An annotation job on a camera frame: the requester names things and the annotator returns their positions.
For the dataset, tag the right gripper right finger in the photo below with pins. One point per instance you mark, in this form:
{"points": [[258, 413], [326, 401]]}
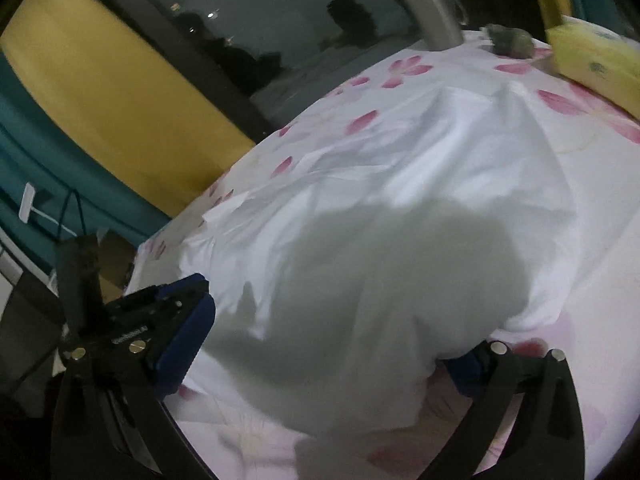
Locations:
{"points": [[546, 440]]}

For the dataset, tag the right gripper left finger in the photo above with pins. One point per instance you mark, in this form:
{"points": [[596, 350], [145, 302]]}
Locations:
{"points": [[121, 361]]}

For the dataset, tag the white garment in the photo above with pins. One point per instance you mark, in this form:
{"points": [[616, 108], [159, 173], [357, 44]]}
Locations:
{"points": [[341, 284]]}

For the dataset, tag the floral pink bed sheet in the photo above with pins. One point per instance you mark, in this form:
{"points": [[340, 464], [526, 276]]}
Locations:
{"points": [[597, 328]]}

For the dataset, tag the white desk lamp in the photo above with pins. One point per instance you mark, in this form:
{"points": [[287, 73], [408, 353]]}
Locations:
{"points": [[27, 209]]}

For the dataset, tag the left teal curtain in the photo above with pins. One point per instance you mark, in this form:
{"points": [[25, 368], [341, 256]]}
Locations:
{"points": [[70, 185]]}

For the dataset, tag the left yellow curtain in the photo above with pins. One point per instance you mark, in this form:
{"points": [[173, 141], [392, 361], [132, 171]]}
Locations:
{"points": [[122, 103]]}

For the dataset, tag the yellow tissue pack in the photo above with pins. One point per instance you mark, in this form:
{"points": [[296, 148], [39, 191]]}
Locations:
{"points": [[598, 59]]}

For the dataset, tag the small grey object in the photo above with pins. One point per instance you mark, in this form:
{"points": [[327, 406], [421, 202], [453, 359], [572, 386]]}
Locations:
{"points": [[510, 41]]}

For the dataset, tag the steel thermos bottle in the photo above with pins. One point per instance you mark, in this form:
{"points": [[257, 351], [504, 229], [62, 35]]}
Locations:
{"points": [[425, 5]]}

